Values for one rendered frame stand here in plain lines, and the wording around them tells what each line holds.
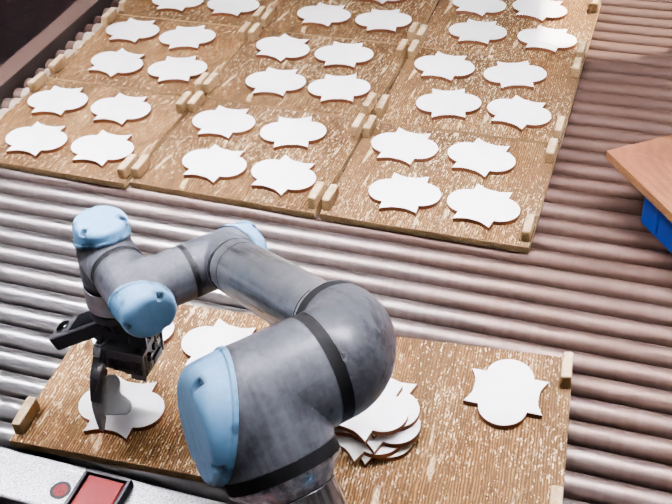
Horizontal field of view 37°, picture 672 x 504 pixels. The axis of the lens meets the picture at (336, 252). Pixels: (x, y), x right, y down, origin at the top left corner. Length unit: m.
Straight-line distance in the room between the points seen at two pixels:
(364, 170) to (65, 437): 0.84
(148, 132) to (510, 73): 0.84
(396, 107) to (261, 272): 1.15
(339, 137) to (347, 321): 1.24
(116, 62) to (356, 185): 0.80
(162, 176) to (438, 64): 0.73
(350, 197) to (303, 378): 1.09
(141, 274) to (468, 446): 0.56
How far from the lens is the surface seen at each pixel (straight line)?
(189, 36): 2.62
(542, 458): 1.52
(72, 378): 1.70
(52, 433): 1.63
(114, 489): 1.53
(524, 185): 2.02
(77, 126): 2.33
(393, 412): 1.49
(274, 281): 1.13
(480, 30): 2.57
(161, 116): 2.31
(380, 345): 0.96
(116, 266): 1.30
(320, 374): 0.93
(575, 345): 1.72
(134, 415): 1.60
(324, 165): 2.08
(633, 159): 1.94
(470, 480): 1.48
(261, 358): 0.92
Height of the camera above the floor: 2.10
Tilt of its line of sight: 39 degrees down
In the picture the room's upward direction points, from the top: 4 degrees counter-clockwise
